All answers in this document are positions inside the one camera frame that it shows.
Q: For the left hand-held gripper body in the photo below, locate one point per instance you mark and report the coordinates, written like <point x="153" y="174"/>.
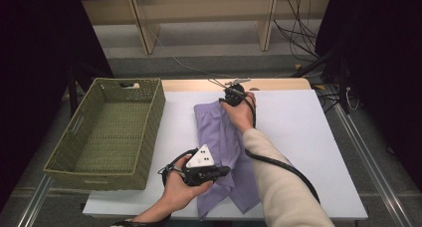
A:
<point x="200" y="159"/>

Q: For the metal floor rail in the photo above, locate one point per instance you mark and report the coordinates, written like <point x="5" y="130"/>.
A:
<point x="35" y="200"/>
<point x="371" y="167"/>

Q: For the purple shorts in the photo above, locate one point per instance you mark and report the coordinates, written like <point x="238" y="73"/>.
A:
<point x="222" y="144"/>

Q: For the person's left hand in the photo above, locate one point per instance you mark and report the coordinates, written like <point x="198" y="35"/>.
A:
<point x="179" y="193"/>

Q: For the dark curtain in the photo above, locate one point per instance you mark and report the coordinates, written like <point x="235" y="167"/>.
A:
<point x="36" y="71"/>
<point x="388" y="71"/>

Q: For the green woven basket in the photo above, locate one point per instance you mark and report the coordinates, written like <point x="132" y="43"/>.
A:
<point x="112" y="130"/>

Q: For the light wooden shelf unit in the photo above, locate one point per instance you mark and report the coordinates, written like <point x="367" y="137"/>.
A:
<point x="205" y="11"/>

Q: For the white table sheet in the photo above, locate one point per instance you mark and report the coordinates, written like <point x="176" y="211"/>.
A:
<point x="298" y="130"/>

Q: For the person's right hand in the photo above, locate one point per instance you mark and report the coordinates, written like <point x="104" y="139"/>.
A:
<point x="240" y="114"/>

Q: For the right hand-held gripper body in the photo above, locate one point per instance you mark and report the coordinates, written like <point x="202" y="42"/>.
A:
<point x="234" y="94"/>

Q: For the yellow tape piece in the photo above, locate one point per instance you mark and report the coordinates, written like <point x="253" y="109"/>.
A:
<point x="319" y="87"/>
<point x="298" y="66"/>

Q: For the black metal stand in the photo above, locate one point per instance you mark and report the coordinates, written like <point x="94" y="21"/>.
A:
<point x="73" y="91"/>
<point x="341" y="77"/>

